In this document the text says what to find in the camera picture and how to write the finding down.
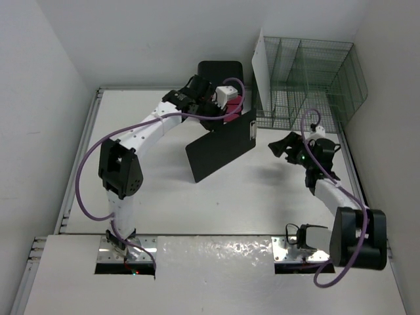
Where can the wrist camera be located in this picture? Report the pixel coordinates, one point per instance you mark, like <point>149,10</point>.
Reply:
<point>317,132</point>
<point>224,94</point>

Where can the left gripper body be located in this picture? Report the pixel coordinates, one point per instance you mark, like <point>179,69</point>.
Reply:
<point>209,109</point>

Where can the black clipboard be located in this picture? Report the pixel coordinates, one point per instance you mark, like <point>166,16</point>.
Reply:
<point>216,149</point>

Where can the black drawer cabinet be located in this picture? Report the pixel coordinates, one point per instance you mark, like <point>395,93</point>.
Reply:
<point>217,71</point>

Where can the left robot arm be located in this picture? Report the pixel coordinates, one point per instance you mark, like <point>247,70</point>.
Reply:
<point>119,166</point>

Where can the green wire mesh organizer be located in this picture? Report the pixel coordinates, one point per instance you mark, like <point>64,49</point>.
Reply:
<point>307,73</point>

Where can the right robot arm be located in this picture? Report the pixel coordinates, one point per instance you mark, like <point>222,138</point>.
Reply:
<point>359,234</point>

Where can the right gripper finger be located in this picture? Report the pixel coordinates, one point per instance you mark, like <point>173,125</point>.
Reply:
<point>292,139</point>
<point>278,148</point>

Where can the white paper sheet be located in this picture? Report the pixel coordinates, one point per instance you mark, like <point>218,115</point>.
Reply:
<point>260,72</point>

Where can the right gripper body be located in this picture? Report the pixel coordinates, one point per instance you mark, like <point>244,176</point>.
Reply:
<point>298,155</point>

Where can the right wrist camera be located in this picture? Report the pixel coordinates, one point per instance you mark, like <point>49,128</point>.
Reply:
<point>317,132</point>

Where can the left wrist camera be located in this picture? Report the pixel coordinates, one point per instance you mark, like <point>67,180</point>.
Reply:
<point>224,94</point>

